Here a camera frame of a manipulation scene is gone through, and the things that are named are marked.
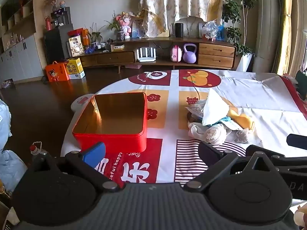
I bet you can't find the black cabinet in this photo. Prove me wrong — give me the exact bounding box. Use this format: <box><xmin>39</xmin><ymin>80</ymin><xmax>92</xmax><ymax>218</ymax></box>
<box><xmin>44</xmin><ymin>24</ymin><xmax>73</xmax><ymax>64</ymax></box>

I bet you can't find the wooden shelf unit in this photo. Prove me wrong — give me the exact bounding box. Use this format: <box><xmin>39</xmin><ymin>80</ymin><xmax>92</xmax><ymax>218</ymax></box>
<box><xmin>0</xmin><ymin>0</ymin><xmax>36</xmax><ymax>44</ymax></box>

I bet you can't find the yellow carton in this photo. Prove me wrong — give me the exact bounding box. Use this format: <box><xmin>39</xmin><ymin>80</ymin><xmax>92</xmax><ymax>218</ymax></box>
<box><xmin>65</xmin><ymin>57</ymin><xmax>85</xmax><ymax>79</ymax></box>

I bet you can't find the clear plastic bag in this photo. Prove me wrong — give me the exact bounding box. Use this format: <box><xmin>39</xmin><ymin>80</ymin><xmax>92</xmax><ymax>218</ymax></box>
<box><xmin>202</xmin><ymin>21</ymin><xmax>219</xmax><ymax>40</ymax></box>

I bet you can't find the white router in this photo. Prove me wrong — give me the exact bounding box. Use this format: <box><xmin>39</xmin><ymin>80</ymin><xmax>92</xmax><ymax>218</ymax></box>
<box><xmin>136</xmin><ymin>47</ymin><xmax>157</xmax><ymax>63</ymax></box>

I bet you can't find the black coffee machine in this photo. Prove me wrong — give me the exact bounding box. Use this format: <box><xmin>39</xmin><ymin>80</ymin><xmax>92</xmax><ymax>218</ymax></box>
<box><xmin>51</xmin><ymin>7</ymin><xmax>71</xmax><ymax>27</ymax></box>

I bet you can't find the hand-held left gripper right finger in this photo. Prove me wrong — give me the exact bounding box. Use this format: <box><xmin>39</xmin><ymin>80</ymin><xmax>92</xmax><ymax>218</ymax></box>
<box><xmin>183</xmin><ymin>141</ymin><xmax>279</xmax><ymax>193</ymax></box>

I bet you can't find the printed tablecloth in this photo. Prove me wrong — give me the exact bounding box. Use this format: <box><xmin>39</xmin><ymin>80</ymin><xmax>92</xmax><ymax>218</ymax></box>
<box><xmin>60</xmin><ymin>69</ymin><xmax>307</xmax><ymax>185</ymax></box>

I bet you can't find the blue packet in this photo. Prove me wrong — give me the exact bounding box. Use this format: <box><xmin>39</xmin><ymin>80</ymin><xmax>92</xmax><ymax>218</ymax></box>
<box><xmin>217</xmin><ymin>25</ymin><xmax>227</xmax><ymax>41</ymax></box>

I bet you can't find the orange gift box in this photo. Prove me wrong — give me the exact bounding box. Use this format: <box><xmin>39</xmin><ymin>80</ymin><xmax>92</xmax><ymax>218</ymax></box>
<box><xmin>45</xmin><ymin>62</ymin><xmax>70</xmax><ymax>82</ymax></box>

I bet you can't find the white plastic bag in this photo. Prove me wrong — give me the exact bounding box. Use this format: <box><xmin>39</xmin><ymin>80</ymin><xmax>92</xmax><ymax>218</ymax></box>
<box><xmin>0</xmin><ymin>98</ymin><xmax>27</xmax><ymax>192</ymax></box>

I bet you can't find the wooden TV cabinet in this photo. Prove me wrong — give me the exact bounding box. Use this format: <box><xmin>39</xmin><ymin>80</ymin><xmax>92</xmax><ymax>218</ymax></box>
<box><xmin>79</xmin><ymin>37</ymin><xmax>238</xmax><ymax>73</ymax></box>

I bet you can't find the clear sachet with brown contents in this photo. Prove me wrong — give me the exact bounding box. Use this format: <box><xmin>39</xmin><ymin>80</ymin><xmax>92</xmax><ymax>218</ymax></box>
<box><xmin>231</xmin><ymin>131</ymin><xmax>250</xmax><ymax>144</ymax></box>

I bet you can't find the green indoor tree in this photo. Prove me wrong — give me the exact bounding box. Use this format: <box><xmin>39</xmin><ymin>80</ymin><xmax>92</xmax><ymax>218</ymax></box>
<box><xmin>222</xmin><ymin>0</ymin><xmax>258</xmax><ymax>55</ymax></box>

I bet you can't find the potted plant in patterned pot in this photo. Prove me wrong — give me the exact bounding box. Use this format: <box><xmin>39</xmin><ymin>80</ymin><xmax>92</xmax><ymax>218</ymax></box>
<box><xmin>106</xmin><ymin>17</ymin><xmax>125</xmax><ymax>41</ymax></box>

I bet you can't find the white tissue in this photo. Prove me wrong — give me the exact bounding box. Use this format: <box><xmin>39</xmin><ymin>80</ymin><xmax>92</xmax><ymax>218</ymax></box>
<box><xmin>201</xmin><ymin>89</ymin><xmax>231</xmax><ymax>126</ymax></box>

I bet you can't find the blue picture card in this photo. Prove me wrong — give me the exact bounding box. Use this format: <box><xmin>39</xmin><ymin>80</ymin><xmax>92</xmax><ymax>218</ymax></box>
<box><xmin>131</xmin><ymin>17</ymin><xmax>145</xmax><ymax>38</ymax></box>

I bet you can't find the blue cartoon face mask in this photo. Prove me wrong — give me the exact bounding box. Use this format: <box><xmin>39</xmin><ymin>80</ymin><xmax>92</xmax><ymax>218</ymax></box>
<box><xmin>211</xmin><ymin>116</ymin><xmax>239</xmax><ymax>131</ymax></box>

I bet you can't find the white planter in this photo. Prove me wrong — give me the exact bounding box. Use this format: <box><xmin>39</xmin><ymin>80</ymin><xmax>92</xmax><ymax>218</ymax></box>
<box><xmin>236</xmin><ymin>54</ymin><xmax>255</xmax><ymax>72</ymax></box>

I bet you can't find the grey wall cabinet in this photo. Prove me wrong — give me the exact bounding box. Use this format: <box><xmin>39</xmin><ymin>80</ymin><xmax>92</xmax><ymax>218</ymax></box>
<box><xmin>0</xmin><ymin>35</ymin><xmax>45</xmax><ymax>83</ymax></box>

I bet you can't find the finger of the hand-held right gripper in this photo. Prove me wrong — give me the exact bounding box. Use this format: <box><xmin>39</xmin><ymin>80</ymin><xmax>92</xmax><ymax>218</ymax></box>
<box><xmin>286</xmin><ymin>134</ymin><xmax>307</xmax><ymax>147</ymax></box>
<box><xmin>246</xmin><ymin>145</ymin><xmax>307</xmax><ymax>167</ymax></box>

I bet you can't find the yellow white snack box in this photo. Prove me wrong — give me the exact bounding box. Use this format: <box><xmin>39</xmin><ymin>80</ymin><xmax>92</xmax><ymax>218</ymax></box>
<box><xmin>68</xmin><ymin>35</ymin><xmax>83</xmax><ymax>57</ymax></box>

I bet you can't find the plastic bottle with red cap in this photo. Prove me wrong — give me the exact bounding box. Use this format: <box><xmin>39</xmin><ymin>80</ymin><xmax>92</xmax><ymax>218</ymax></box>
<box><xmin>30</xmin><ymin>141</ymin><xmax>51</xmax><ymax>163</ymax></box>

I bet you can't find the yellow curtain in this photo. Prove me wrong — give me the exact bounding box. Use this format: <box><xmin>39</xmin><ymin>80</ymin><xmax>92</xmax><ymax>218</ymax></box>
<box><xmin>276</xmin><ymin>0</ymin><xmax>300</xmax><ymax>76</ymax></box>

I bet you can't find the white sock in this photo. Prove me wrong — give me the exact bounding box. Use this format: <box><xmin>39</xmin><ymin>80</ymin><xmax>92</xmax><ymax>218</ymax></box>
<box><xmin>205</xmin><ymin>124</ymin><xmax>227</xmax><ymax>146</ymax></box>
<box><xmin>188</xmin><ymin>122</ymin><xmax>209</xmax><ymax>139</ymax></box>

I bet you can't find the patterned yellow white cloth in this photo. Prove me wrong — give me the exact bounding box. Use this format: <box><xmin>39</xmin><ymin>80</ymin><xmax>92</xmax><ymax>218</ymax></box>
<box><xmin>139</xmin><ymin>0</ymin><xmax>231</xmax><ymax>37</ymax></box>

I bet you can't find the pink plush doll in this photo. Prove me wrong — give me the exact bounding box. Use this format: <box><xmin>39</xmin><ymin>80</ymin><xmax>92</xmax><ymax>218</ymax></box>
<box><xmin>117</xmin><ymin>12</ymin><xmax>132</xmax><ymax>39</ymax></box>

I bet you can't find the black speaker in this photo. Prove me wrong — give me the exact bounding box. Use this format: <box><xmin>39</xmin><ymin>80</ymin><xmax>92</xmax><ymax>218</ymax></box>
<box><xmin>174</xmin><ymin>22</ymin><xmax>184</xmax><ymax>38</ymax></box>

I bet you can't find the red tin box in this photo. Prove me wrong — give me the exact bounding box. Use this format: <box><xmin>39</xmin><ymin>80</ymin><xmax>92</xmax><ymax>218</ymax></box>
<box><xmin>72</xmin><ymin>92</ymin><xmax>148</xmax><ymax>154</ymax></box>

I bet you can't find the pink toy case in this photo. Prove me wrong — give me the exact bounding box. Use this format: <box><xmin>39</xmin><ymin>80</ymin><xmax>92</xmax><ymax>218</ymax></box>
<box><xmin>171</xmin><ymin>44</ymin><xmax>182</xmax><ymax>62</ymax></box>

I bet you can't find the person's right hand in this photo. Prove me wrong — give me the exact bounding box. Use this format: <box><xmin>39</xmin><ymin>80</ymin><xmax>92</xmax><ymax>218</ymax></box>
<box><xmin>294</xmin><ymin>205</ymin><xmax>307</xmax><ymax>228</ymax></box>

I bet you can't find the pair of slippers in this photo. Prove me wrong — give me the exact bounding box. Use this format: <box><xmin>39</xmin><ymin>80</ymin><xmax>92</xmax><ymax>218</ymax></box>
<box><xmin>0</xmin><ymin>79</ymin><xmax>14</xmax><ymax>90</ymax></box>

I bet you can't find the small leafy potted plant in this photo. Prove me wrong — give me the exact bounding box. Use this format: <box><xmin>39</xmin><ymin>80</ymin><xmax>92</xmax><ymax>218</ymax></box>
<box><xmin>86</xmin><ymin>23</ymin><xmax>103</xmax><ymax>46</ymax></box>

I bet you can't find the small wooden drawer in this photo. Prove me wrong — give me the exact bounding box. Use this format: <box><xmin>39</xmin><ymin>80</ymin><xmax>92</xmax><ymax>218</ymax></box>
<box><xmin>198</xmin><ymin>54</ymin><xmax>234</xmax><ymax>69</ymax></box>
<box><xmin>199</xmin><ymin>43</ymin><xmax>236</xmax><ymax>58</ymax></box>

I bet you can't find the white round stool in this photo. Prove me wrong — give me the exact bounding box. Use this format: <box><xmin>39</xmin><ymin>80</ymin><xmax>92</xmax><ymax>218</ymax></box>
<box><xmin>71</xmin><ymin>93</ymin><xmax>95</xmax><ymax>112</ymax></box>

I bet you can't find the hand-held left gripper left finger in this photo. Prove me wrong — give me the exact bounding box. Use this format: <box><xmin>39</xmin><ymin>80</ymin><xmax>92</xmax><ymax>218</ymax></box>
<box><xmin>31</xmin><ymin>142</ymin><xmax>121</xmax><ymax>192</ymax></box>

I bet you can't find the long dark wooden drawer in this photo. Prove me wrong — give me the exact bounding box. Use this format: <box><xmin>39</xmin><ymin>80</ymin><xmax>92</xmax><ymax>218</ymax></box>
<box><xmin>97</xmin><ymin>52</ymin><xmax>135</xmax><ymax>64</ymax></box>

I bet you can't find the purple kettlebell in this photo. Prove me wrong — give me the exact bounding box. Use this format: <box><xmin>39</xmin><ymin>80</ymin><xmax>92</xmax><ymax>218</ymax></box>
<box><xmin>183</xmin><ymin>44</ymin><xmax>198</xmax><ymax>64</ymax></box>

